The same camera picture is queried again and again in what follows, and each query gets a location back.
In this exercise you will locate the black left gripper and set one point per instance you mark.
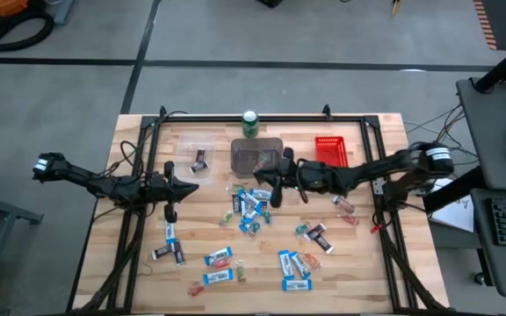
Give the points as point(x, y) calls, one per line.
point(161, 188)

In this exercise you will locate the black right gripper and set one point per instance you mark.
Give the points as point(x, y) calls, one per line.
point(291, 175)

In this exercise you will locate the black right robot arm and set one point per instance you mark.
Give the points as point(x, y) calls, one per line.
point(367, 169)

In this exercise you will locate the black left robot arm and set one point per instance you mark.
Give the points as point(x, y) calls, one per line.
point(81, 175)

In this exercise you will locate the grey translucent plastic bin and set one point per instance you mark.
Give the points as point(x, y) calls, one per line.
point(246, 158)

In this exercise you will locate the clear plastic bin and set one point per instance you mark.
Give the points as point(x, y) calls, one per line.
point(185, 145)

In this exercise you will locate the red plastic basket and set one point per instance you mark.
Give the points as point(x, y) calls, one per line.
point(331, 151)

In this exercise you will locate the green Sprite can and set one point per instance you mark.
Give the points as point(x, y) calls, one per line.
point(250, 125)

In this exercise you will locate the red clip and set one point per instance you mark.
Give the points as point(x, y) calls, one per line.
point(375, 228)

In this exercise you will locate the black box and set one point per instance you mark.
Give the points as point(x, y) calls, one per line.
point(270, 2)

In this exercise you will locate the black desk leg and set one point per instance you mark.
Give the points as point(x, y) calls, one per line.
point(455, 189)

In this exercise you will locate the white paper sheet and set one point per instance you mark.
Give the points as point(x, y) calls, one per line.
point(455, 213)

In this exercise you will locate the yellow tripod leg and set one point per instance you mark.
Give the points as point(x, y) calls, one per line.
point(395, 8)

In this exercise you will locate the grey desk top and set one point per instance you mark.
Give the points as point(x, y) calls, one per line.
point(499, 267)
point(486, 131)

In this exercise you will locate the black caster wheel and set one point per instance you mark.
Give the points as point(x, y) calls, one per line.
point(480, 278)

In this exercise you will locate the black diagonal pole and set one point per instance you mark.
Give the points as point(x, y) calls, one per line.
point(503, 66)

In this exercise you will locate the orange vacuum cleaner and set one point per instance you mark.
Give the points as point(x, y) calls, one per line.
point(7, 6)

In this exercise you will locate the orange black hazard tape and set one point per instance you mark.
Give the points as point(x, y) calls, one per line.
point(485, 24)

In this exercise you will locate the black metal table frame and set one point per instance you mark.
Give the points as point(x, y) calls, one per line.
point(279, 119)

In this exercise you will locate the black frame bracket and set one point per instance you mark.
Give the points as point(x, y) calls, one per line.
point(327, 112)
point(162, 113)

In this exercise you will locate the grey metal post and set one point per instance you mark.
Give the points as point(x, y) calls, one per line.
point(64, 11)

